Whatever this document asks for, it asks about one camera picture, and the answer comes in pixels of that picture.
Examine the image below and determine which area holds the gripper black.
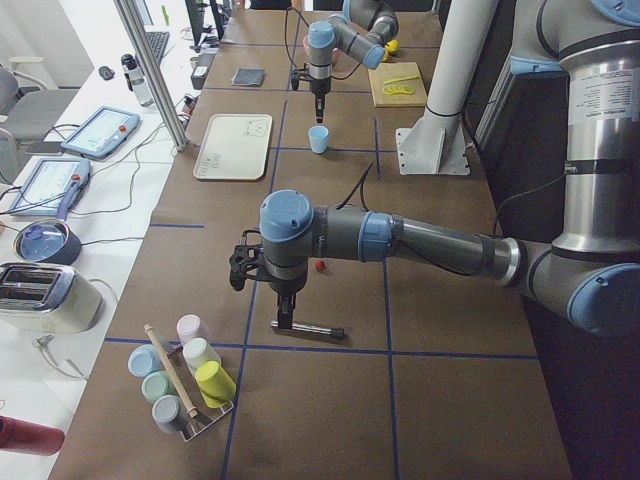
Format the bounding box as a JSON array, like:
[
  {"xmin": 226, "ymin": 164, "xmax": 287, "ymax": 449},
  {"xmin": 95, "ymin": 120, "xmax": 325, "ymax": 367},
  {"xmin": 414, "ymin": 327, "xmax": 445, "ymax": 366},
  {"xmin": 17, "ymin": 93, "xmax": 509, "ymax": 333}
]
[
  {"xmin": 266, "ymin": 259, "xmax": 308, "ymax": 329},
  {"xmin": 307, "ymin": 64, "xmax": 332, "ymax": 120}
]

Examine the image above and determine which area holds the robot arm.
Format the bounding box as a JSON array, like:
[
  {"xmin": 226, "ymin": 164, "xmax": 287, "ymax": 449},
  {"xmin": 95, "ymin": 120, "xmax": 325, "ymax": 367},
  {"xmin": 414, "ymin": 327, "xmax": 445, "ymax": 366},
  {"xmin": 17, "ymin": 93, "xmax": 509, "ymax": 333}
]
[
  {"xmin": 304, "ymin": 1, "xmax": 399, "ymax": 124},
  {"xmin": 256, "ymin": 1, "xmax": 639, "ymax": 337}
]

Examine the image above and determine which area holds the light blue plastic cup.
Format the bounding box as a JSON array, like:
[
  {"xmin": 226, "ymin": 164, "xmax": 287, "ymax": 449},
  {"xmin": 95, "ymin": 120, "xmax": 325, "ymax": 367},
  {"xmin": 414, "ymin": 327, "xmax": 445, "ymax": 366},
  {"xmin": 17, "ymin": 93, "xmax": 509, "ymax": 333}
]
[{"xmin": 308, "ymin": 125, "xmax": 330, "ymax": 154}]

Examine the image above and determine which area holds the white cup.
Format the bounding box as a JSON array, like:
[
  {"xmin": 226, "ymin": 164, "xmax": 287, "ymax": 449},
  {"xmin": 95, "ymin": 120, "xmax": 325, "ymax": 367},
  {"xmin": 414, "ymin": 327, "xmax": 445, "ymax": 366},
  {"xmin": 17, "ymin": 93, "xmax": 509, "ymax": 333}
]
[{"xmin": 182, "ymin": 337, "xmax": 222, "ymax": 376}]

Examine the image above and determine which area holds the pink cup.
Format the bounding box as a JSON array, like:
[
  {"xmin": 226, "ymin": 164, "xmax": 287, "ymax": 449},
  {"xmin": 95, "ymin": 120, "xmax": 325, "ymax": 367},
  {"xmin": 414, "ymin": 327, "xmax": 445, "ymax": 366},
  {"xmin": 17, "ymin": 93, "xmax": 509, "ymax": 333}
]
[{"xmin": 176, "ymin": 314, "xmax": 213, "ymax": 345}]

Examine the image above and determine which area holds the yellow-green cup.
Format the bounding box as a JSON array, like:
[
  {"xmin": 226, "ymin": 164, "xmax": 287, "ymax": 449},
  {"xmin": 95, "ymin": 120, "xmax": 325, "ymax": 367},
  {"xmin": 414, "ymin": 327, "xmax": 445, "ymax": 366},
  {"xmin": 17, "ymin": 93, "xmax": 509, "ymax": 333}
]
[{"xmin": 195, "ymin": 361, "xmax": 236, "ymax": 408}]

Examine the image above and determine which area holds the green cup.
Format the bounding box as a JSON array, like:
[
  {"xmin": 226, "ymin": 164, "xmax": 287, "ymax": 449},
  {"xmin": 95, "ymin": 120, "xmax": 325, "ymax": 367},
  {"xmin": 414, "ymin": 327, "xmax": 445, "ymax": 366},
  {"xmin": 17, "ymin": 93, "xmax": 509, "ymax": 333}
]
[{"xmin": 141, "ymin": 370, "xmax": 176, "ymax": 404}]

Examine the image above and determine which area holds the blue cup on rack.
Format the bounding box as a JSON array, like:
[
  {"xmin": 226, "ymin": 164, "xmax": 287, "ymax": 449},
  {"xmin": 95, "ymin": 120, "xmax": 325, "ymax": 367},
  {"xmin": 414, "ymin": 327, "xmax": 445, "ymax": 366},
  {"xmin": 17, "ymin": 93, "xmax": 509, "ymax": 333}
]
[{"xmin": 127, "ymin": 344, "xmax": 163, "ymax": 378}]

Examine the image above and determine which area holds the grey cup on rack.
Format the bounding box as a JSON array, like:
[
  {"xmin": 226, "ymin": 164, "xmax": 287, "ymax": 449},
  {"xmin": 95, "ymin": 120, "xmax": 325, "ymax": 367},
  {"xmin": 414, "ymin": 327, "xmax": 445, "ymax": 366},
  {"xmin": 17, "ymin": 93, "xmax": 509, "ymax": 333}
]
[{"xmin": 152, "ymin": 395, "xmax": 188, "ymax": 434}]

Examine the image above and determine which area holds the pink bowl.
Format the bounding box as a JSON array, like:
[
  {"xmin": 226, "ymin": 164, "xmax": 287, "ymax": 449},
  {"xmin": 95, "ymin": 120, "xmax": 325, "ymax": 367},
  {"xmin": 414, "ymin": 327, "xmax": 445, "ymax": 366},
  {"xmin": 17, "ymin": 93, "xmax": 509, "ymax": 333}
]
[{"xmin": 302, "ymin": 35, "xmax": 310, "ymax": 56}]

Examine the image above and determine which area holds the bamboo cutting board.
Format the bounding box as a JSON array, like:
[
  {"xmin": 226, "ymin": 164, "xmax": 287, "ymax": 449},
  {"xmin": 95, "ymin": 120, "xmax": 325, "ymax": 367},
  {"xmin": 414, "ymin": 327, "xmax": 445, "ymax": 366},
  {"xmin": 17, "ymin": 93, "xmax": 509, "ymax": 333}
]
[{"xmin": 368, "ymin": 62, "xmax": 427, "ymax": 108}]

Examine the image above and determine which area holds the lemon slices stack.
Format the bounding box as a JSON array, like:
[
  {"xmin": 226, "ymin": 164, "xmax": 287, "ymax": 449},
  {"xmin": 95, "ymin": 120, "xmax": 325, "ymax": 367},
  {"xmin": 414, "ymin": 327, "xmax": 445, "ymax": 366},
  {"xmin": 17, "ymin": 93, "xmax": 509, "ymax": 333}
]
[{"xmin": 382, "ymin": 85, "xmax": 415, "ymax": 96}]

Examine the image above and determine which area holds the grey folded cloth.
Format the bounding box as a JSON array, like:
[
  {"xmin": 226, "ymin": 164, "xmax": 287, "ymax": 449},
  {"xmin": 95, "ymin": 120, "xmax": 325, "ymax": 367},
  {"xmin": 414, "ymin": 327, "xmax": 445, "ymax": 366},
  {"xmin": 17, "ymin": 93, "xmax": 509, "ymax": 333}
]
[{"xmin": 231, "ymin": 68, "xmax": 265, "ymax": 87}]

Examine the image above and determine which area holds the white bear serving tray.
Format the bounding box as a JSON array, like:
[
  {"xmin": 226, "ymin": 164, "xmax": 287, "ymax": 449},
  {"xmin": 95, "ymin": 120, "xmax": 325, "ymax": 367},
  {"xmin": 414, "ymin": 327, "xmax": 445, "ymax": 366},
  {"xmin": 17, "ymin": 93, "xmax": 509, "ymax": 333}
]
[{"xmin": 193, "ymin": 114, "xmax": 273, "ymax": 181}]

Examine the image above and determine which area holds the yellow lemon top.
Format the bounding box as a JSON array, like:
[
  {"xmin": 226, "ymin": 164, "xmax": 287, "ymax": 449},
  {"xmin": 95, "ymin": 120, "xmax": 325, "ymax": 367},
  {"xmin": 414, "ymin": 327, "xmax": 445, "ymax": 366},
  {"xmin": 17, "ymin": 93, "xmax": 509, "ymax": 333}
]
[{"xmin": 384, "ymin": 39, "xmax": 399, "ymax": 56}]

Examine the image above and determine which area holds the yellow plastic knife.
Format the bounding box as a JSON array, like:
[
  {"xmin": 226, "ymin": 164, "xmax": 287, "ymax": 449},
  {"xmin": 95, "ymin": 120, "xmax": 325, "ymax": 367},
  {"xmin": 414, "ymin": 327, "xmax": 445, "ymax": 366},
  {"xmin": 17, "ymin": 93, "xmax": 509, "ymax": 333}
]
[{"xmin": 383, "ymin": 74, "xmax": 420, "ymax": 85}]

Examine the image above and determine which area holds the black keyboard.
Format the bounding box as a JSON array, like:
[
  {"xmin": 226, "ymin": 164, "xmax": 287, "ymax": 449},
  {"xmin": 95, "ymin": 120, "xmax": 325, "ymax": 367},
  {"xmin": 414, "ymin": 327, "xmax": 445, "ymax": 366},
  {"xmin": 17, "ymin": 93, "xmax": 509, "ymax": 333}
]
[{"xmin": 145, "ymin": 31, "xmax": 170, "ymax": 63}]

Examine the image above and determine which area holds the clear water bottle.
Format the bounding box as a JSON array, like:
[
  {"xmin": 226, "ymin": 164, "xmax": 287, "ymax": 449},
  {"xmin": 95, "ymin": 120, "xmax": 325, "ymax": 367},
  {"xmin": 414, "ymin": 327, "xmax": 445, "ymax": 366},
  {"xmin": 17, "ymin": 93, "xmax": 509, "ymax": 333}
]
[{"xmin": 121, "ymin": 54, "xmax": 154, "ymax": 107}]

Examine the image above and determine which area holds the computer mouse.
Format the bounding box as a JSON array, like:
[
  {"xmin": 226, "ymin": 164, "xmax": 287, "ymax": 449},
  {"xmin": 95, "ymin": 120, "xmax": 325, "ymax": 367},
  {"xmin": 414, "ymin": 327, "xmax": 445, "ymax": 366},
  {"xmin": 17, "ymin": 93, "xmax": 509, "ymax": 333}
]
[{"xmin": 98, "ymin": 66, "xmax": 115, "ymax": 81}]

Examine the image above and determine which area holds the teach pendant far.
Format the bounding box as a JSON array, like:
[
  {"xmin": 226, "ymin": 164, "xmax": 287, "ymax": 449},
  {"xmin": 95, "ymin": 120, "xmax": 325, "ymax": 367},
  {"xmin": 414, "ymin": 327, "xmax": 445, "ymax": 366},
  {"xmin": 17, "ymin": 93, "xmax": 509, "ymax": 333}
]
[{"xmin": 61, "ymin": 106, "xmax": 140, "ymax": 160}]

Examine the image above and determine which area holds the teach pendant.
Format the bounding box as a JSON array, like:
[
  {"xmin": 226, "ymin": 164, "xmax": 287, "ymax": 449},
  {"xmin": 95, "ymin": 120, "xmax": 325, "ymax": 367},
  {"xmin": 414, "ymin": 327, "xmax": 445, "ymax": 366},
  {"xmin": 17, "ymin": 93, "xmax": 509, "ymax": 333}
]
[
  {"xmin": 61, "ymin": 106, "xmax": 140, "ymax": 160},
  {"xmin": 8, "ymin": 157, "xmax": 91, "ymax": 217}
]

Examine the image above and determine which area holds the cream toaster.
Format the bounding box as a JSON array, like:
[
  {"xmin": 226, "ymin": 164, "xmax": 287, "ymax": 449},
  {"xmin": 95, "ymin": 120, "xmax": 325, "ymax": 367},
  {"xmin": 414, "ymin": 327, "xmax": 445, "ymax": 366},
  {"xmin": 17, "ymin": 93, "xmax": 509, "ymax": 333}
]
[{"xmin": 1, "ymin": 262, "xmax": 102, "ymax": 334}]

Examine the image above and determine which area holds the blue saucepan with lid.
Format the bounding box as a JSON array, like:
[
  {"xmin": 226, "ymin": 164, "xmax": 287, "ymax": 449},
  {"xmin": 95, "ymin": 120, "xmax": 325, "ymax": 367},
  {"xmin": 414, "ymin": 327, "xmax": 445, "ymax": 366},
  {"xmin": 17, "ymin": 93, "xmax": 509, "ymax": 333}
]
[{"xmin": 14, "ymin": 218, "xmax": 82, "ymax": 265}]

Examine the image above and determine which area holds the teach pendant near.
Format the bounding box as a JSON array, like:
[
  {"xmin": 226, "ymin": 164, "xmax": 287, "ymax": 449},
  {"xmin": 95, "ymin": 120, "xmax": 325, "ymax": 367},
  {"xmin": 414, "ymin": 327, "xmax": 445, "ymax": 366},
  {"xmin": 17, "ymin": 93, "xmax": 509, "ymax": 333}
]
[{"xmin": 8, "ymin": 157, "xmax": 91, "ymax": 217}]

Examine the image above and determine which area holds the grey office chair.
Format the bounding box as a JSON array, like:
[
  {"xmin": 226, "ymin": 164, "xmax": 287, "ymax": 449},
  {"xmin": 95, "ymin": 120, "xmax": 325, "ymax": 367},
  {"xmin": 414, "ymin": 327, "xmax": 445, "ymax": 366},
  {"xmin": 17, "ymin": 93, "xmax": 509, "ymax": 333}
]
[{"xmin": 1, "ymin": 56, "xmax": 78, "ymax": 185}]

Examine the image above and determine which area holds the red thermos bottle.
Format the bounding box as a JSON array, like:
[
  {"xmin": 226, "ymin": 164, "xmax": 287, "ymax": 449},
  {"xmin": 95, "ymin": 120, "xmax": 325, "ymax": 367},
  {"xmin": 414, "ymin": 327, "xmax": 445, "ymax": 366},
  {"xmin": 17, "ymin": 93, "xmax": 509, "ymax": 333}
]
[{"xmin": 1, "ymin": 416, "xmax": 65, "ymax": 456}]

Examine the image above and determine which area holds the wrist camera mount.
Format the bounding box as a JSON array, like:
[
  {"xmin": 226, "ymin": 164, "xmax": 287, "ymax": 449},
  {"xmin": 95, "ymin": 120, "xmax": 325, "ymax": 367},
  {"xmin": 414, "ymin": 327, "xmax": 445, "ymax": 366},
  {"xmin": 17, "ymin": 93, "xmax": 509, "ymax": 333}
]
[
  {"xmin": 289, "ymin": 63, "xmax": 310, "ymax": 91},
  {"xmin": 229, "ymin": 244, "xmax": 269, "ymax": 291}
]

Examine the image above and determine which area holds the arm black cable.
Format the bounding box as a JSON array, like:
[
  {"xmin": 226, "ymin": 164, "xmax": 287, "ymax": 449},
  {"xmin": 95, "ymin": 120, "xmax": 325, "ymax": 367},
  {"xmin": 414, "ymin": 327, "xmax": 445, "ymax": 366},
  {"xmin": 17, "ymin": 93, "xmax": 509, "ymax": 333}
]
[{"xmin": 283, "ymin": 7, "xmax": 314, "ymax": 71}]

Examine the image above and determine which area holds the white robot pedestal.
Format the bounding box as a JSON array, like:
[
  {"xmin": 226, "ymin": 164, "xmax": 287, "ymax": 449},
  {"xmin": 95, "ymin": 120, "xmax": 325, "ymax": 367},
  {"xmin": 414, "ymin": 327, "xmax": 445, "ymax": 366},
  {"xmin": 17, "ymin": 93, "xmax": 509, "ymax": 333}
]
[{"xmin": 396, "ymin": 0, "xmax": 498, "ymax": 176}]

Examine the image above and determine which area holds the white wire cup rack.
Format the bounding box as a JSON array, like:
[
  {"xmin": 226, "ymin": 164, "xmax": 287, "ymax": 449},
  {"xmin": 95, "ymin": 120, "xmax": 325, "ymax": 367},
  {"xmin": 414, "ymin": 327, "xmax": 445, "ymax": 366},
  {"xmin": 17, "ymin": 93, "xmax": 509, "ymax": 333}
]
[{"xmin": 169, "ymin": 347, "xmax": 235, "ymax": 442}]

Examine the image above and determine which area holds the wooden rack handle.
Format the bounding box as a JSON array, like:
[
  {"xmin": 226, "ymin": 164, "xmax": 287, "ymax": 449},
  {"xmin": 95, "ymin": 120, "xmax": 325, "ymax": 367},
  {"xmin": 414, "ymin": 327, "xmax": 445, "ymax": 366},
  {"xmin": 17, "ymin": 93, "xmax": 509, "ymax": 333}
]
[{"xmin": 144, "ymin": 324, "xmax": 198, "ymax": 419}]

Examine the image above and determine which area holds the aluminium frame post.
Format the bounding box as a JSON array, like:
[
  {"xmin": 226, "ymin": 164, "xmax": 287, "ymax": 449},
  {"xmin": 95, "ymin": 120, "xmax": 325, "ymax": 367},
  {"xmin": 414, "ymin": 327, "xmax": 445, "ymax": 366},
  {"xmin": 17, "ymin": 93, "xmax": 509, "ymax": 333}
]
[{"xmin": 114, "ymin": 0, "xmax": 189, "ymax": 152}]

